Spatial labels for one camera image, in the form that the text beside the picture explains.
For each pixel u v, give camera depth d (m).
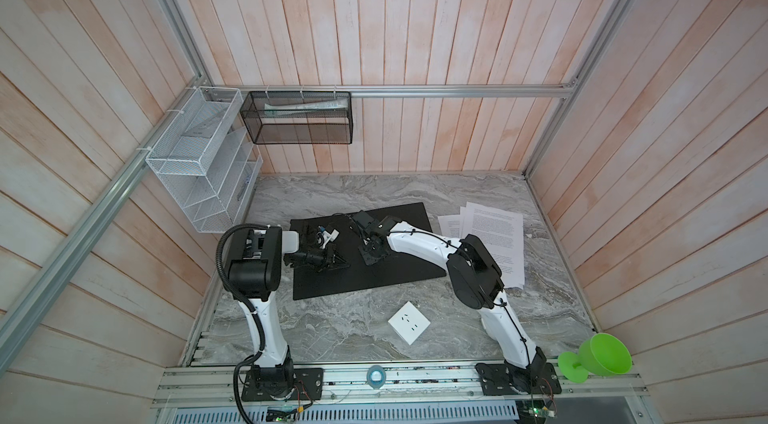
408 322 0.80
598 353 0.64
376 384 0.73
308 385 0.73
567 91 0.95
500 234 1.03
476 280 0.59
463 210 1.09
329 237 0.94
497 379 0.74
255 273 0.54
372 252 0.87
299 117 1.04
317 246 0.91
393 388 0.73
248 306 0.55
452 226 1.04
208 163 0.72
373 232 0.72
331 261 0.87
